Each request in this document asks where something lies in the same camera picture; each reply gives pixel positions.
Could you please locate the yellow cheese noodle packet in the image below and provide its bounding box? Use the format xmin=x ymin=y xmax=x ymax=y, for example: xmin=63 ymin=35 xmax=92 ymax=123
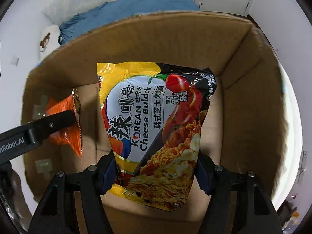
xmin=97 ymin=62 xmax=217 ymax=211

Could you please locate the cardboard milk box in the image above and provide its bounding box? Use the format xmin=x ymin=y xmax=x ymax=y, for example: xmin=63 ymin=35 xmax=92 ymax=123
xmin=22 ymin=12 xmax=285 ymax=233

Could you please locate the bear print pillow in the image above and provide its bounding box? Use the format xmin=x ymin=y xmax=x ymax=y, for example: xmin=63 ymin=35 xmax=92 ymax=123
xmin=39 ymin=25 xmax=62 ymax=61

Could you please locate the pink striped cat blanket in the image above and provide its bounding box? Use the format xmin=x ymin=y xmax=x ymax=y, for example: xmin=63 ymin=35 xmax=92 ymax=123
xmin=271 ymin=64 xmax=302 ymax=210

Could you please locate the puffy orange snack packet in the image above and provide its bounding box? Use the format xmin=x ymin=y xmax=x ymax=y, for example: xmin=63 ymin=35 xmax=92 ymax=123
xmin=45 ymin=89 xmax=82 ymax=157

